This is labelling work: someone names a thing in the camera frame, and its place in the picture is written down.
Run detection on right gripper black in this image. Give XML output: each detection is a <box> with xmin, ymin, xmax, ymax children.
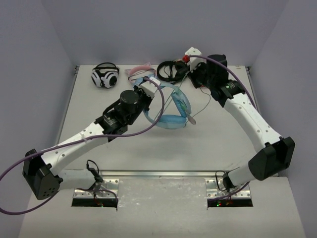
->
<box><xmin>187</xmin><ymin>59</ymin><xmax>215</xmax><ymax>89</ymax></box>

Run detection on pink blue cat-ear headphones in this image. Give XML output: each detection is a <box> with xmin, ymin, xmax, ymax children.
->
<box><xmin>124</xmin><ymin>62</ymin><xmax>157</xmax><ymax>86</ymax></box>

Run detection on metal mounting plate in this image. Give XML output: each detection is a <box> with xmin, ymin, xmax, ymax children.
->
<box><xmin>73</xmin><ymin>177</ymin><xmax>119</xmax><ymax>199</ymax></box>
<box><xmin>205</xmin><ymin>178</ymin><xmax>251</xmax><ymax>200</ymax></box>

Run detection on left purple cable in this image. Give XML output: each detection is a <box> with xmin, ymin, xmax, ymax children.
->
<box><xmin>0</xmin><ymin>76</ymin><xmax>165</xmax><ymax>215</ymax></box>

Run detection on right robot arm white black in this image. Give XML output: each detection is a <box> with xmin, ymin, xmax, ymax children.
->
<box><xmin>184</xmin><ymin>55</ymin><xmax>295</xmax><ymax>192</ymax></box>

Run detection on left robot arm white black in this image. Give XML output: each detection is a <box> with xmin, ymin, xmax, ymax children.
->
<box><xmin>22</xmin><ymin>83</ymin><xmax>157</xmax><ymax>200</ymax></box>

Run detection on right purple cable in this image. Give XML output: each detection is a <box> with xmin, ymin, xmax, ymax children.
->
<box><xmin>188</xmin><ymin>55</ymin><xmax>260</xmax><ymax>206</ymax></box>

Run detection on purple cable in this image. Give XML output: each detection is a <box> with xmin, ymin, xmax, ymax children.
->
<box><xmin>0</xmin><ymin>76</ymin><xmax>165</xmax><ymax>215</ymax></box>
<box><xmin>188</xmin><ymin>55</ymin><xmax>260</xmax><ymax>206</ymax></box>

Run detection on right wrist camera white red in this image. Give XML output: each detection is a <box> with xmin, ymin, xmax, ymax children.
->
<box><xmin>182</xmin><ymin>47</ymin><xmax>206</xmax><ymax>73</ymax></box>

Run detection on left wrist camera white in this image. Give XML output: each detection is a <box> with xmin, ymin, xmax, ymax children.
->
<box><xmin>139</xmin><ymin>77</ymin><xmax>161</xmax><ymax>98</ymax></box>

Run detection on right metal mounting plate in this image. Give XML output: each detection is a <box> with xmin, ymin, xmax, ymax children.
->
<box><xmin>205</xmin><ymin>178</ymin><xmax>251</xmax><ymax>200</ymax></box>

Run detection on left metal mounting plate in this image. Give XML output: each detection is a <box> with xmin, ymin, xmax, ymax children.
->
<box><xmin>73</xmin><ymin>177</ymin><xmax>119</xmax><ymax>199</ymax></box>

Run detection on white black headphones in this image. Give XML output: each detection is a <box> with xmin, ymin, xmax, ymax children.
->
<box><xmin>91</xmin><ymin>62</ymin><xmax>120</xmax><ymax>89</ymax></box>

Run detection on light blue headphones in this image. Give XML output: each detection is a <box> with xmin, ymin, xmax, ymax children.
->
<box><xmin>135</xmin><ymin>76</ymin><xmax>198</xmax><ymax>130</ymax></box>

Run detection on aluminium table edge rail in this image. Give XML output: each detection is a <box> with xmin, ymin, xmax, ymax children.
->
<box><xmin>100</xmin><ymin>170</ymin><xmax>224</xmax><ymax>178</ymax></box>

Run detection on black headset with microphone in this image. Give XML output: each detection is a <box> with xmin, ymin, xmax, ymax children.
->
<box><xmin>157</xmin><ymin>59</ymin><xmax>189</xmax><ymax>84</ymax></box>

